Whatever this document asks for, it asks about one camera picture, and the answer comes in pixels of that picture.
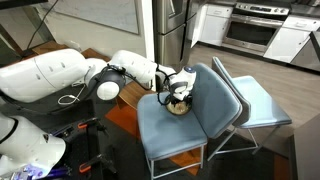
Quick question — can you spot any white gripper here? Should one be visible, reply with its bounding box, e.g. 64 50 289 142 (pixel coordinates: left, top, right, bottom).
169 66 196 101

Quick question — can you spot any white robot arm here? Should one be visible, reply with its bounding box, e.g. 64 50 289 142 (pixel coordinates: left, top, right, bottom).
0 48 196 180

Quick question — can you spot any black rimmed beige bowl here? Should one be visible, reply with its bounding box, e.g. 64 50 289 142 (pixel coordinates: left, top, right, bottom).
165 95 192 115

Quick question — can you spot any blue padded chair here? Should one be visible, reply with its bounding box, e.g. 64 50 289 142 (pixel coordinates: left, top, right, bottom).
137 63 242 180

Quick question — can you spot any stainless steel refrigerator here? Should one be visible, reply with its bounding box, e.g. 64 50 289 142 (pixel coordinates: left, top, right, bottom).
152 0 200 71

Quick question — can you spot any white kitchen cabinet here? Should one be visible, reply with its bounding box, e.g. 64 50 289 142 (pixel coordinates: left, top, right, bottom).
200 4 233 46

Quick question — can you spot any stainless steel oven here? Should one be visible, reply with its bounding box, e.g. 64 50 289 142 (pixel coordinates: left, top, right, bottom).
223 0 290 53

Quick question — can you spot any black robot cart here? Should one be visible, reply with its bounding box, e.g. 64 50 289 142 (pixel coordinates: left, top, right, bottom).
0 83 118 180

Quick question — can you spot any white cable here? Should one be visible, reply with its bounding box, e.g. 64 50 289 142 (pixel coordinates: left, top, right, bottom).
57 83 87 106

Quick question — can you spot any orange handled clamp upper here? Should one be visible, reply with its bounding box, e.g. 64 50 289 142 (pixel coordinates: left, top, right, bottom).
77 117 109 136

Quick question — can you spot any orange handled clamp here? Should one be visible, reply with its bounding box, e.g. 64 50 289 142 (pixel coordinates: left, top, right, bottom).
79 154 117 173
77 117 109 136

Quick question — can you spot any orange handled clamp lower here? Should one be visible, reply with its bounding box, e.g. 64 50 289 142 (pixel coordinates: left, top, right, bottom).
79 154 117 173

